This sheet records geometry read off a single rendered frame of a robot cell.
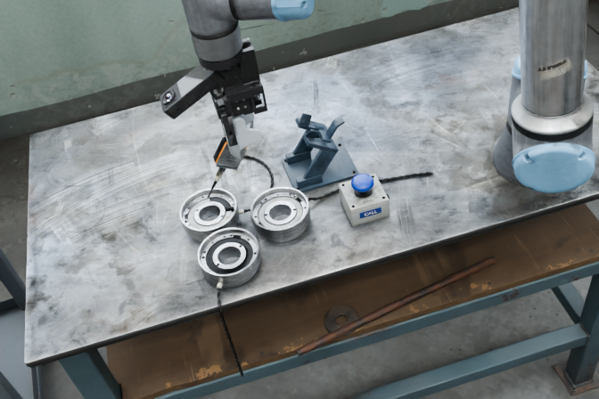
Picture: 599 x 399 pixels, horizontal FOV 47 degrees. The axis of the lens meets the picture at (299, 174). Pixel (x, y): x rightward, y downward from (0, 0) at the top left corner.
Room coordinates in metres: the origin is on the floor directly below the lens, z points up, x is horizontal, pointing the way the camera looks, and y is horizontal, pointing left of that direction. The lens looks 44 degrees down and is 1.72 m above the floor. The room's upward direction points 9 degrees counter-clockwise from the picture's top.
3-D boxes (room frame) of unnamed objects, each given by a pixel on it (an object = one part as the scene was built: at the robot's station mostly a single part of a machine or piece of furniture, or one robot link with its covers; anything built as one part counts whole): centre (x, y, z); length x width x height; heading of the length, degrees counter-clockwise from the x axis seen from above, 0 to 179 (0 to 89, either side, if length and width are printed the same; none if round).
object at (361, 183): (0.84, -0.11, 0.85); 0.04 x 0.04 x 0.05
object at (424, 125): (1.02, -0.06, 0.79); 1.20 x 0.60 x 0.02; 99
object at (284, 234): (0.84, 0.04, 0.82); 0.10 x 0.10 x 0.04
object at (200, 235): (0.87, 0.17, 0.82); 0.10 x 0.10 x 0.04
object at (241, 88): (0.92, 0.08, 1.07); 0.09 x 0.08 x 0.12; 100
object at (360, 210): (0.84, -0.11, 0.82); 0.08 x 0.07 x 0.05; 99
